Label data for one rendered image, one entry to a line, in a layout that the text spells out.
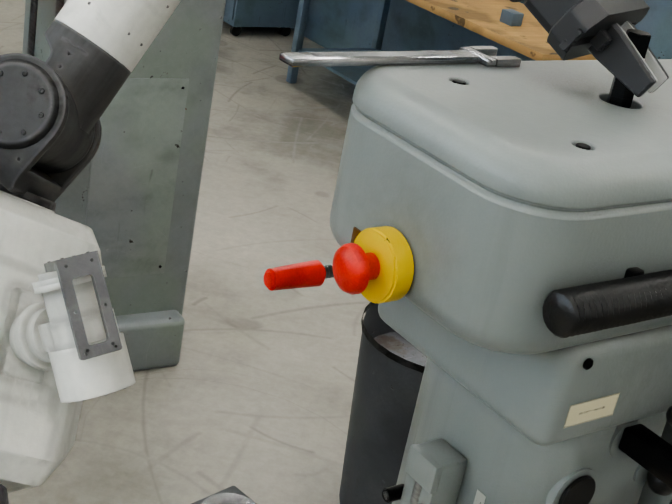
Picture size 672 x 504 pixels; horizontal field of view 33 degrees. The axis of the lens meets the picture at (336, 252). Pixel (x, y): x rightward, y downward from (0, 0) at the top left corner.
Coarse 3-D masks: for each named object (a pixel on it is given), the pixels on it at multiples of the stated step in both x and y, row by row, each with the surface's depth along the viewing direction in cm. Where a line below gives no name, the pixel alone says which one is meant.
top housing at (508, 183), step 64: (448, 64) 99; (576, 64) 108; (384, 128) 91; (448, 128) 85; (512, 128) 86; (576, 128) 89; (640, 128) 92; (384, 192) 91; (448, 192) 85; (512, 192) 81; (576, 192) 80; (640, 192) 84; (448, 256) 86; (512, 256) 82; (576, 256) 83; (640, 256) 88; (448, 320) 87; (512, 320) 84
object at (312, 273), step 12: (300, 264) 100; (312, 264) 100; (264, 276) 99; (276, 276) 98; (288, 276) 98; (300, 276) 99; (312, 276) 100; (324, 276) 100; (276, 288) 98; (288, 288) 99
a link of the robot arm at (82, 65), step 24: (72, 48) 110; (96, 48) 110; (72, 72) 110; (96, 72) 110; (120, 72) 112; (72, 96) 110; (96, 96) 111; (72, 120) 109; (96, 120) 115; (72, 144) 112; (48, 168) 115
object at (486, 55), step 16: (464, 48) 103; (480, 48) 104; (496, 48) 105; (288, 64) 90; (304, 64) 90; (320, 64) 91; (336, 64) 92; (352, 64) 93; (368, 64) 94; (384, 64) 95; (400, 64) 96; (416, 64) 97; (496, 64) 101; (512, 64) 103
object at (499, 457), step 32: (448, 384) 107; (416, 416) 113; (448, 416) 108; (480, 416) 104; (480, 448) 105; (512, 448) 102; (544, 448) 101; (576, 448) 101; (608, 448) 104; (480, 480) 105; (512, 480) 103; (544, 480) 102; (576, 480) 102; (608, 480) 107; (640, 480) 110
